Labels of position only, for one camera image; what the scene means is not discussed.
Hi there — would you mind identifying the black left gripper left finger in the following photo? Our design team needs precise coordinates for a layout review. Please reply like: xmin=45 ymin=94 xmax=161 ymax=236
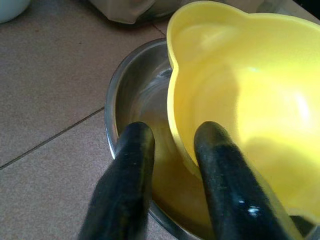
xmin=78 ymin=121 xmax=156 ymax=240

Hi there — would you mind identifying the teal white mug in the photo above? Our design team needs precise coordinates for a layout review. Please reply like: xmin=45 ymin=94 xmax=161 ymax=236
xmin=0 ymin=0 xmax=32 ymax=25

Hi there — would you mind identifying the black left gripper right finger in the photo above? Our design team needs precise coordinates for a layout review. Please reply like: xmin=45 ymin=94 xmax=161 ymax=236
xmin=193 ymin=121 xmax=302 ymax=240

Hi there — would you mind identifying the yellow plastic bowl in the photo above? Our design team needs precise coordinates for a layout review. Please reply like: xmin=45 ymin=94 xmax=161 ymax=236
xmin=166 ymin=1 xmax=320 ymax=240

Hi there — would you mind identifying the steel bowl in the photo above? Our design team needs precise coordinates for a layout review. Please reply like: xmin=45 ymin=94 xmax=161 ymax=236
xmin=104 ymin=37 xmax=320 ymax=240

